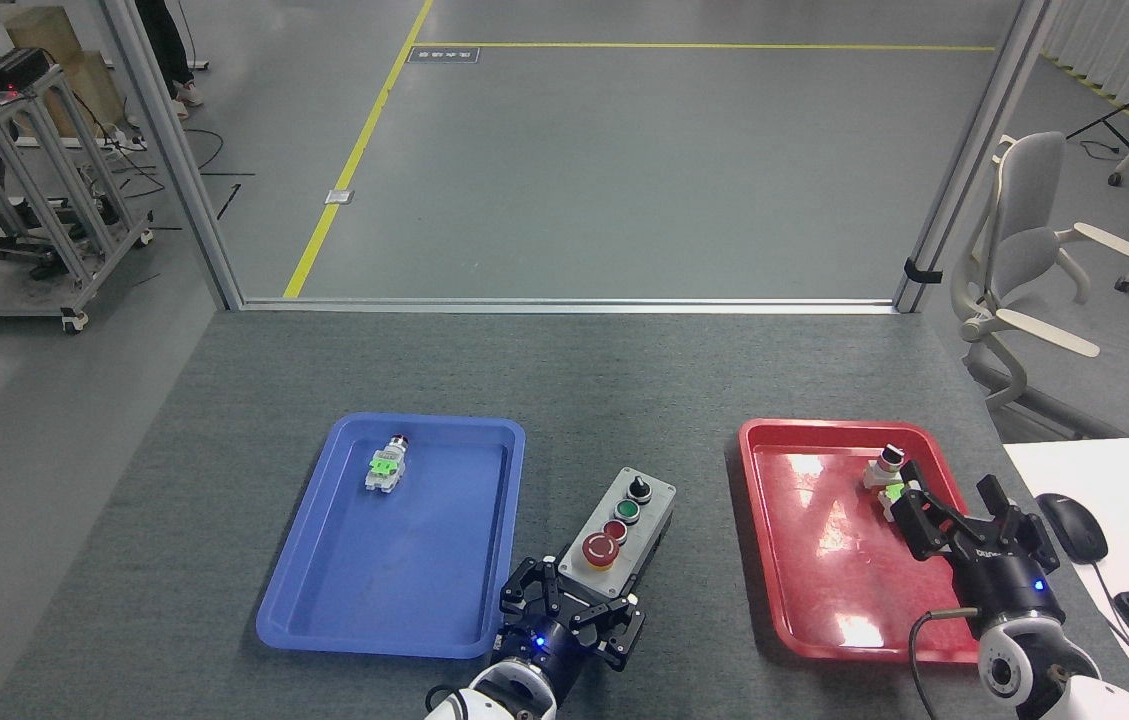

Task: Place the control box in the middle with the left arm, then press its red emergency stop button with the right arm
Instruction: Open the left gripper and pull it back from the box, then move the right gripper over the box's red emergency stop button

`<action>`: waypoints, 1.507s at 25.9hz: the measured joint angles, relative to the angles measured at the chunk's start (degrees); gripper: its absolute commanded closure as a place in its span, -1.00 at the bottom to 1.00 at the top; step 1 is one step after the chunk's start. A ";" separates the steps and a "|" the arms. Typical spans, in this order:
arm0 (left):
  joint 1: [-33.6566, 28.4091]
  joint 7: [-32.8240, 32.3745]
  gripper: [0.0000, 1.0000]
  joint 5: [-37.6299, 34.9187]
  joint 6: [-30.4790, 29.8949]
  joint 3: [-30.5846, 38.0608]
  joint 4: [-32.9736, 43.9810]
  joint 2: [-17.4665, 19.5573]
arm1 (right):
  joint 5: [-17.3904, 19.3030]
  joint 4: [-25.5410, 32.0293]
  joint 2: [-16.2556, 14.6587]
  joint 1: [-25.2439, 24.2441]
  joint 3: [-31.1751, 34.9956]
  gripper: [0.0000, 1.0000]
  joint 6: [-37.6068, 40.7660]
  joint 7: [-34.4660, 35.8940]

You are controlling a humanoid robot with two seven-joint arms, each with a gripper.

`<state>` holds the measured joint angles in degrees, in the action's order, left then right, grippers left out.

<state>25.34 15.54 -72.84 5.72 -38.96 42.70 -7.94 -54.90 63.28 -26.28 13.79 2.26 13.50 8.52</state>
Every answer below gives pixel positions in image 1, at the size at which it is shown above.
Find grey office chair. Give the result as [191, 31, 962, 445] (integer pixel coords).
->
[951, 131, 1129, 440]

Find silver aluminium post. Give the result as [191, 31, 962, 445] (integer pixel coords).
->
[892, 0, 1056, 314]
[101, 0, 246, 312]

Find red-headed push button switch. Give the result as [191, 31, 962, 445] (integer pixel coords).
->
[364, 434, 413, 496]

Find black computer mouse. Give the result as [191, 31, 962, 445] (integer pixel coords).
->
[1036, 492, 1110, 566]

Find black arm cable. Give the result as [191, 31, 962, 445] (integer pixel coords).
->
[908, 605, 982, 720]

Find black-knob selector switch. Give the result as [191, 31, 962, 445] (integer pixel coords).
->
[862, 446, 908, 492]

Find red plastic tray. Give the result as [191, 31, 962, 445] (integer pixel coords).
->
[737, 418, 983, 664]

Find white curtain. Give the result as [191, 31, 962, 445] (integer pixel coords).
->
[1038, 0, 1129, 153]

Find aluminium frame cart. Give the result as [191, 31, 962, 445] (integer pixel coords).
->
[0, 48, 156, 335]

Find cardboard box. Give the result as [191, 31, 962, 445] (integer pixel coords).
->
[0, 6, 127, 143]

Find blue plastic tray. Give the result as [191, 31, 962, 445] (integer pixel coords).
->
[255, 413, 527, 662]

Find black floor cables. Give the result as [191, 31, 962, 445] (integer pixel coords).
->
[110, 124, 257, 223]

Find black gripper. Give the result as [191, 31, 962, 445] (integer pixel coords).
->
[888, 459, 1068, 635]
[494, 556, 648, 698]

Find person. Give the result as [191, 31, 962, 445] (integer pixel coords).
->
[129, 0, 206, 125]

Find grey control box with buttons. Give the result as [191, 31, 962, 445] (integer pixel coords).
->
[555, 466, 678, 603]

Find silver aluminium rail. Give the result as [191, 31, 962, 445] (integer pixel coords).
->
[240, 296, 901, 316]

